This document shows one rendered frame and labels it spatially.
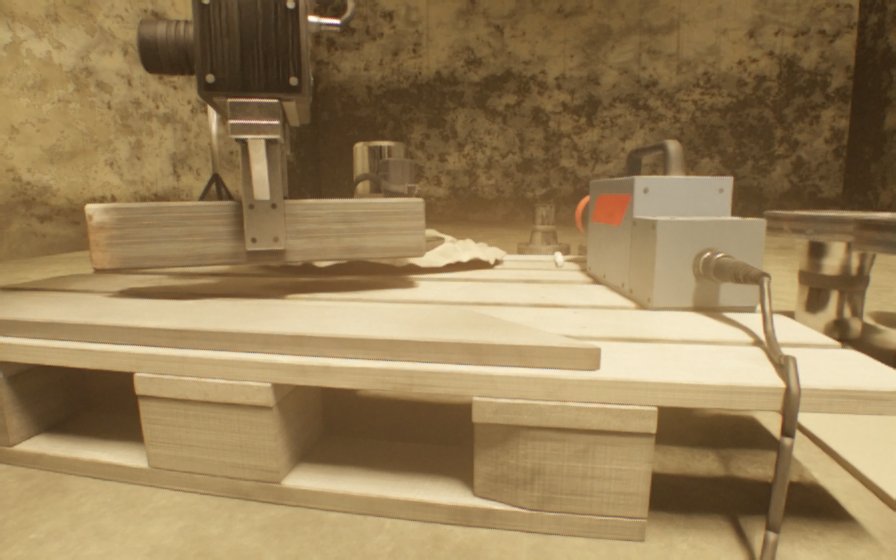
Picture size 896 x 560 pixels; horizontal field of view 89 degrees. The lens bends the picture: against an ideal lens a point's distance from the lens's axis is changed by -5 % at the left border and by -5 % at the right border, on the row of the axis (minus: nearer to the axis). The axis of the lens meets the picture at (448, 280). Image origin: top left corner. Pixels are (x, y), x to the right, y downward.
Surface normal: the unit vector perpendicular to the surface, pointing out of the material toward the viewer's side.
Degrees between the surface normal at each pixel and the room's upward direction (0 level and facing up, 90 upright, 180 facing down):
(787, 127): 90
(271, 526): 0
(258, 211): 90
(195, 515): 0
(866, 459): 0
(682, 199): 90
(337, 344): 90
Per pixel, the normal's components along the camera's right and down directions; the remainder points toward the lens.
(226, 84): 0.26, 0.16
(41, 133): 0.99, 0.03
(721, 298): 0.00, 0.17
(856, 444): 0.00, -0.99
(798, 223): -0.92, 0.07
